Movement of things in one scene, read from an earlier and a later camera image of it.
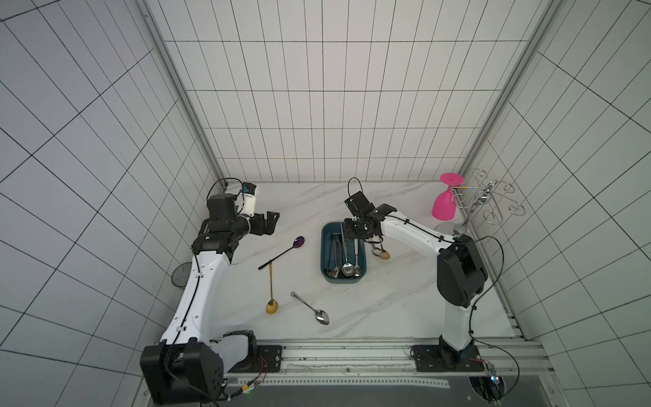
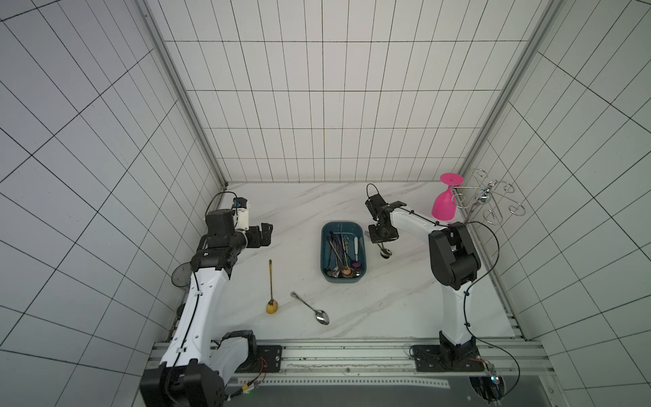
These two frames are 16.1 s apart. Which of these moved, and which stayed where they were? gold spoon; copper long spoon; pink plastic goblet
Moved: copper long spoon
Stayed: gold spoon; pink plastic goblet
